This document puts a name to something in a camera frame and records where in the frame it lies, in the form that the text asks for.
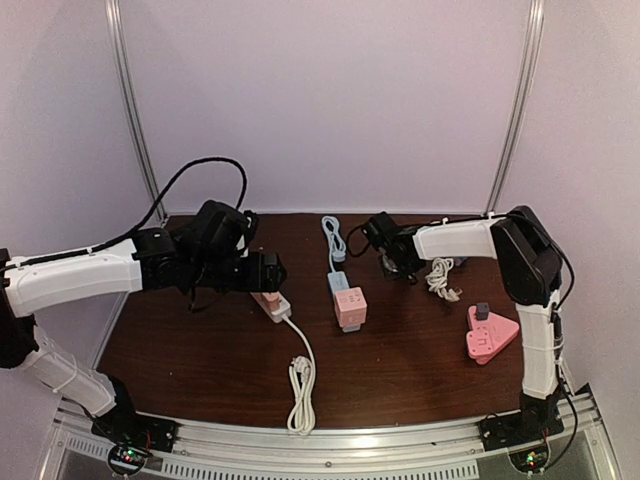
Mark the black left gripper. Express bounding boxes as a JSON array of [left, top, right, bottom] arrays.
[[190, 251, 286, 293]]

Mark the small pink charger plug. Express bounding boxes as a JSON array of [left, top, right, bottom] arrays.
[[262, 292, 280, 311]]

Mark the pink cube socket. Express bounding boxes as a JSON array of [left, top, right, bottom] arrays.
[[334, 287, 368, 330]]

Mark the blue-grey power strip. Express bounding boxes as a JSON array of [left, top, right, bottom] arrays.
[[327, 271, 367, 333]]

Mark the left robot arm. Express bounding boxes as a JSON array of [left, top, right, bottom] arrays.
[[1, 200, 287, 444]]

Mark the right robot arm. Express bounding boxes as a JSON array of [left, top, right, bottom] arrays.
[[360, 205, 568, 442]]

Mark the small grey plug adapter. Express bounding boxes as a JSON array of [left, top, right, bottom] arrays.
[[475, 302, 491, 321]]

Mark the pink triangular socket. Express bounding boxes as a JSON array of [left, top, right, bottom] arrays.
[[466, 304, 520, 365]]

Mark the white power strip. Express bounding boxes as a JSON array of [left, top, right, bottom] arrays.
[[251, 292, 291, 323]]

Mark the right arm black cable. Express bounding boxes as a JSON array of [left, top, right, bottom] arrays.
[[346, 223, 381, 259]]

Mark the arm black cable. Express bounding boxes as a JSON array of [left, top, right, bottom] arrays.
[[89, 157, 250, 251], [346, 223, 381, 259]]

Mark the white coiled cable purple strip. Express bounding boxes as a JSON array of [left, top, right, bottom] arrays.
[[425, 258, 462, 303]]

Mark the blue-grey strip cable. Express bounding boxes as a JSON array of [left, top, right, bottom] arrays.
[[320, 215, 349, 275]]

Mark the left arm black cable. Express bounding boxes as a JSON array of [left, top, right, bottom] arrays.
[[89, 157, 250, 251]]

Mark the white strip cable with plug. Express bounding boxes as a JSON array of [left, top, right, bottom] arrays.
[[282, 315, 318, 434]]

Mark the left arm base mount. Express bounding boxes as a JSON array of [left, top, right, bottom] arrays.
[[89, 409, 178, 453]]

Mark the aluminium front rail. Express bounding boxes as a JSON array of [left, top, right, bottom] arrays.
[[35, 392, 622, 479]]

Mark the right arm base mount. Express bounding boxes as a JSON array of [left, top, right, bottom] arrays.
[[477, 407, 564, 451]]

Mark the left aluminium frame post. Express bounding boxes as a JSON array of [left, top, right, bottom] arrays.
[[104, 0, 160, 202]]

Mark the aluminium frame post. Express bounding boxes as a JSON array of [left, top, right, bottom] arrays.
[[485, 0, 545, 213], [104, 0, 160, 202]]

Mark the right aluminium frame post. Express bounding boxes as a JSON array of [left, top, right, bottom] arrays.
[[485, 0, 545, 213]]

